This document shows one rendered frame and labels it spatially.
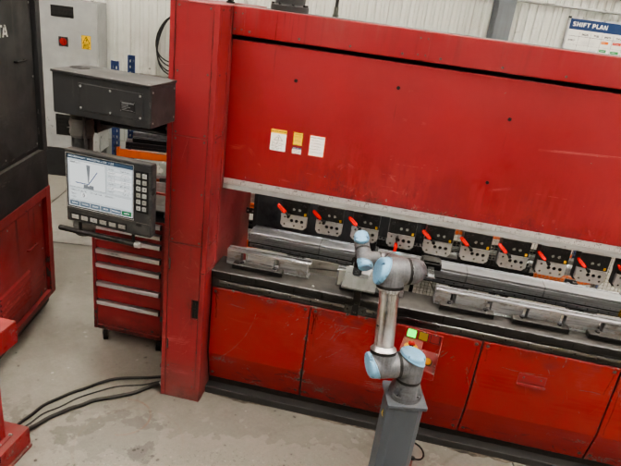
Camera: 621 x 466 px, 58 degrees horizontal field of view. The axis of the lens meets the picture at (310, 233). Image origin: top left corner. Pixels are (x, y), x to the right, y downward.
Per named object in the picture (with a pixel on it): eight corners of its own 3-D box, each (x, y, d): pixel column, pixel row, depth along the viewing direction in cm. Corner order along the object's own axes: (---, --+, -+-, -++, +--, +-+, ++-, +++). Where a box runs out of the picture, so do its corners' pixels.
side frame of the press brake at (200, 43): (160, 394, 352) (169, -3, 265) (208, 324, 430) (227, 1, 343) (198, 402, 349) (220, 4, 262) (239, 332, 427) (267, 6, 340)
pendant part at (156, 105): (56, 240, 284) (47, 67, 252) (87, 225, 306) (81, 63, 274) (148, 263, 274) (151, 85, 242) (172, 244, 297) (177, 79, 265)
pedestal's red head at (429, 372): (394, 370, 293) (400, 340, 286) (399, 354, 307) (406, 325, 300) (432, 381, 287) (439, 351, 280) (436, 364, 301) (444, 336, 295)
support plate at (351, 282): (340, 287, 299) (341, 286, 298) (347, 266, 323) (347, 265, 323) (374, 294, 297) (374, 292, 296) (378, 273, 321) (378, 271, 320)
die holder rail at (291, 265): (226, 263, 335) (227, 248, 332) (229, 259, 341) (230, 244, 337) (308, 278, 329) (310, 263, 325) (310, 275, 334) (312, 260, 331)
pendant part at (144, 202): (66, 219, 275) (63, 148, 261) (81, 212, 286) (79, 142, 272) (150, 239, 266) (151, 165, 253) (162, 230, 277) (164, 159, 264)
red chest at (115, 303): (93, 342, 392) (89, 208, 354) (127, 308, 438) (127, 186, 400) (161, 358, 386) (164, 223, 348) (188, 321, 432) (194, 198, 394)
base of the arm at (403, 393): (423, 406, 250) (428, 388, 246) (390, 403, 249) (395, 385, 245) (417, 385, 264) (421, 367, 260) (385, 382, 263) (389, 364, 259)
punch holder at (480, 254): (457, 259, 306) (465, 231, 300) (457, 252, 314) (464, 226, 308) (486, 264, 304) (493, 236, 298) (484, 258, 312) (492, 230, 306)
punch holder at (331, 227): (314, 232, 316) (318, 204, 310) (317, 226, 324) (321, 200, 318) (340, 237, 314) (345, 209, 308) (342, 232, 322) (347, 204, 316)
